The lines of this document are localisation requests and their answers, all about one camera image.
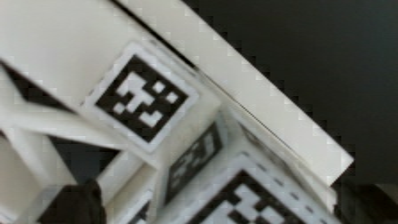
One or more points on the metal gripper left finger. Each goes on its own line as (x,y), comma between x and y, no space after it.
(77,206)

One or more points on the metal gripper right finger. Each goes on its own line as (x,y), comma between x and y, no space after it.
(366,203)

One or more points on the small white tagged cube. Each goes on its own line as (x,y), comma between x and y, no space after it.
(231,184)

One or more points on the long white chair side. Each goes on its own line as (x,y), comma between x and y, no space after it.
(105,108)

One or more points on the white U-shaped border frame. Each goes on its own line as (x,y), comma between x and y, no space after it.
(178,25)

